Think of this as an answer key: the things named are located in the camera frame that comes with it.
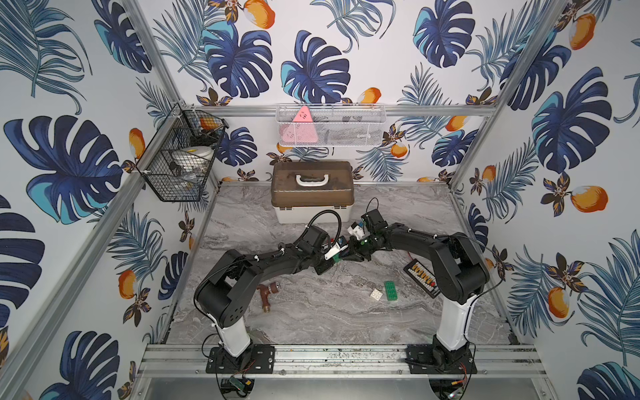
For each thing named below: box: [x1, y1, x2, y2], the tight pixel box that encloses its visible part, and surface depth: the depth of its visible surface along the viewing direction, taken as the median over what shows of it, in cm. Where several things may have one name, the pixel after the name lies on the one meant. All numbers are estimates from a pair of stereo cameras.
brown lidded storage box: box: [270, 160, 355, 225], surface depth 97 cm
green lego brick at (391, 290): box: [384, 280, 398, 301], surface depth 89 cm
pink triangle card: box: [279, 105, 319, 144], surface depth 92 cm
